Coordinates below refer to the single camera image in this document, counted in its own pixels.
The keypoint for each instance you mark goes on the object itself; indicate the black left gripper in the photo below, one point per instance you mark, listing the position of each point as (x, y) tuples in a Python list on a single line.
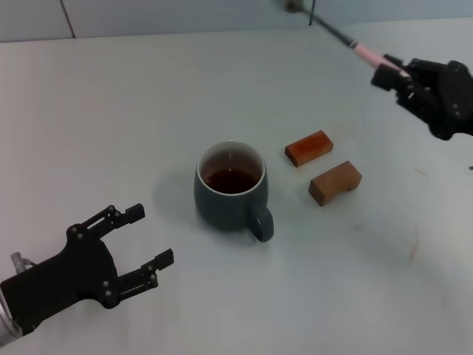
[(63, 283)]

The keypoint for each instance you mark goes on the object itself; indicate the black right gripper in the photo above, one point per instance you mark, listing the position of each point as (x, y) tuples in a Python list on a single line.
[(447, 100)]

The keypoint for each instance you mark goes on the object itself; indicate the grey ceramic mug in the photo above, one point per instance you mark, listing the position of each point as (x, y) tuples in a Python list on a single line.
[(229, 207)]

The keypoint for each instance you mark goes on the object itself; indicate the reddish flat wooden block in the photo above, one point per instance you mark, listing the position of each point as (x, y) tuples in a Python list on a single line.
[(308, 148)]

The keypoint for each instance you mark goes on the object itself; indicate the dark brown coffee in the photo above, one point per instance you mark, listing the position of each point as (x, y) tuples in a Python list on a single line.
[(231, 181)]

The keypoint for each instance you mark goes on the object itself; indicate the light arched wooden block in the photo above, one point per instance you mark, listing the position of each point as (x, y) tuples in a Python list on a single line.
[(332, 181)]

